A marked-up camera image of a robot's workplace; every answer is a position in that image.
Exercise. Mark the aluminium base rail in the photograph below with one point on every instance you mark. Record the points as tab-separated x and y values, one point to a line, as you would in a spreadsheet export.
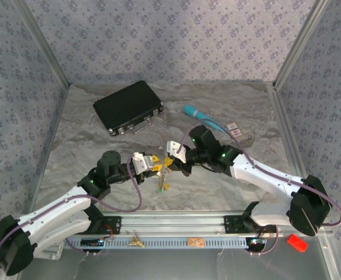
173	223

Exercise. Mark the brass keys bunch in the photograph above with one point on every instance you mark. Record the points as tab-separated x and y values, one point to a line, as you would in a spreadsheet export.
135	241

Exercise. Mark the aluminium frame post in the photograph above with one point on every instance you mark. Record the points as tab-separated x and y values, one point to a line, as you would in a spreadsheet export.
42	43
302	43

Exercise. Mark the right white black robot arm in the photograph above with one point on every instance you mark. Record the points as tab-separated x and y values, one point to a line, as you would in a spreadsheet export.
264	172

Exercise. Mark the orange printed card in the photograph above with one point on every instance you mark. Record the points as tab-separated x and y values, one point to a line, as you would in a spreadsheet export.
196	242

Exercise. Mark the teal pen-shaped tool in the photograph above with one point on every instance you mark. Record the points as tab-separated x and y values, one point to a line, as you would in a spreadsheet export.
196	113

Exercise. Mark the red plastic block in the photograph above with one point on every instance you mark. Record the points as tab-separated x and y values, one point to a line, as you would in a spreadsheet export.
297	242

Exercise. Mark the black briefcase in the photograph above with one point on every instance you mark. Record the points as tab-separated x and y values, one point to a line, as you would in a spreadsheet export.
126	108

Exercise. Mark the aluminium frame side rail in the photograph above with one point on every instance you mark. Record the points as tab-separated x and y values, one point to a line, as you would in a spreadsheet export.
53	137
287	140

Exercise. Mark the grey metal clamp bracket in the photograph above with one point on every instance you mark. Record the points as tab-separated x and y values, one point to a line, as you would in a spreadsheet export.
55	251

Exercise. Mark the small black circuit board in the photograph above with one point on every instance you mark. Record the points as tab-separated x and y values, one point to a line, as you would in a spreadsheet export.
91	242
256	242

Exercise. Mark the small printed card packet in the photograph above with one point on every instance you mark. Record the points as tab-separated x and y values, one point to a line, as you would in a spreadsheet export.
235	130

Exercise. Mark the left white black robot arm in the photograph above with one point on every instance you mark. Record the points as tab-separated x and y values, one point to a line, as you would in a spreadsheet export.
56	210

